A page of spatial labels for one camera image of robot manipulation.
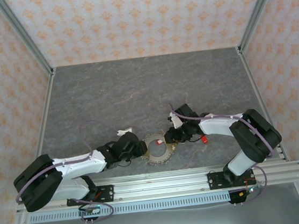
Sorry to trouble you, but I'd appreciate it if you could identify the silver chain with yellow ends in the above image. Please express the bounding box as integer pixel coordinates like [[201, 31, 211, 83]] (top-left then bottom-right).
[[140, 131, 178, 168]]

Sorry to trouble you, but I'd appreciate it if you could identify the left controller circuit board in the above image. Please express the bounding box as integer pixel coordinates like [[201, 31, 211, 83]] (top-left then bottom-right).
[[77, 203, 103, 224]]

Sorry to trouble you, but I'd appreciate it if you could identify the controller circuit board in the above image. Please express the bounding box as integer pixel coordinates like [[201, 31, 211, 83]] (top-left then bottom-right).
[[227, 185, 262, 208], [77, 203, 103, 224]]

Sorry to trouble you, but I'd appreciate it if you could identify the right controller circuit board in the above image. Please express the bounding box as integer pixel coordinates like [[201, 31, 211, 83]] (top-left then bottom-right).
[[227, 185, 262, 208]]

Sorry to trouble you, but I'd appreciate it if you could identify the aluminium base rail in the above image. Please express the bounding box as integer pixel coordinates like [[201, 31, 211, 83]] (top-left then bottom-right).
[[13, 156, 299, 214]]

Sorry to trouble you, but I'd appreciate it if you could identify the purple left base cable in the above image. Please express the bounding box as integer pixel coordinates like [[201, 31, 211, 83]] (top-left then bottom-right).
[[72, 194, 117, 224]]

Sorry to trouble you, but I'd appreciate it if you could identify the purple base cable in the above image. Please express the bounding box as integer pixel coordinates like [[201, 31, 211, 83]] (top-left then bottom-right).
[[72, 194, 117, 224], [236, 164, 271, 205]]

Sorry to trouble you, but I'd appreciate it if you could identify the perforated grey cable duct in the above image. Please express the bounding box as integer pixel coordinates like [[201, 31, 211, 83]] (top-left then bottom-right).
[[28, 190, 235, 224]]

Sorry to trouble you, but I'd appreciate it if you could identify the aluminium right side rail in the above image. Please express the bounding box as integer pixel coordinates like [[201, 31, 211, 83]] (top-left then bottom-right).
[[235, 40, 299, 224]]

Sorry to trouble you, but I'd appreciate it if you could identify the aluminium left side rail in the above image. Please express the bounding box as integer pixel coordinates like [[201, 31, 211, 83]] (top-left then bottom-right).
[[0, 68, 73, 224]]

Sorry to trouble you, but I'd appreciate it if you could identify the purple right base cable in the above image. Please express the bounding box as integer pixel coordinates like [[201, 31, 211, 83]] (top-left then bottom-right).
[[236, 164, 271, 205]]

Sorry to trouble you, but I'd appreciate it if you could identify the aluminium right frame post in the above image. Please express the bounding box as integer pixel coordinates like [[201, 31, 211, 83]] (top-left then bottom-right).
[[230, 0, 293, 56]]

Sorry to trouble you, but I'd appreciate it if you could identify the aluminium frame post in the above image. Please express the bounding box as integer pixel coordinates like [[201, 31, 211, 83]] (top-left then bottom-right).
[[0, 0, 56, 82], [230, 0, 293, 56]]

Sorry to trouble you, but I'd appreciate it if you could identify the aluminium left frame post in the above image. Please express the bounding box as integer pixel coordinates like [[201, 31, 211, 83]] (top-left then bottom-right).
[[0, 0, 56, 82]]

